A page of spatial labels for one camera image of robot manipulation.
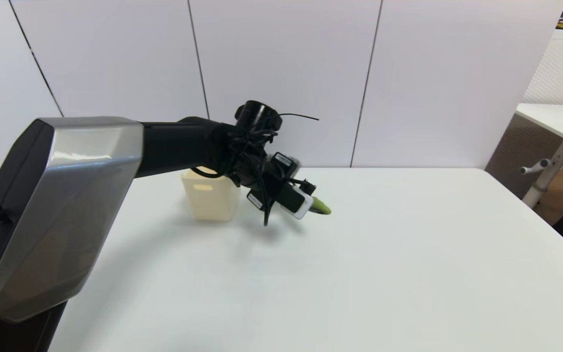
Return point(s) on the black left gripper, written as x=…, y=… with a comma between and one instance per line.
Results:
x=271, y=183

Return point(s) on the black and silver left robot arm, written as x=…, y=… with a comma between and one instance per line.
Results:
x=66, y=195

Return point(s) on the cream plastic storage bin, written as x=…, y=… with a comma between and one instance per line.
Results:
x=210, y=203

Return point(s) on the white desk with metal leg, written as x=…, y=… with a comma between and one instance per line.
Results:
x=550, y=120

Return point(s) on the white perforated partition panel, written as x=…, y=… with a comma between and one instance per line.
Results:
x=562, y=73

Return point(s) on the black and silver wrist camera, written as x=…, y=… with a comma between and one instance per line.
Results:
x=297, y=201

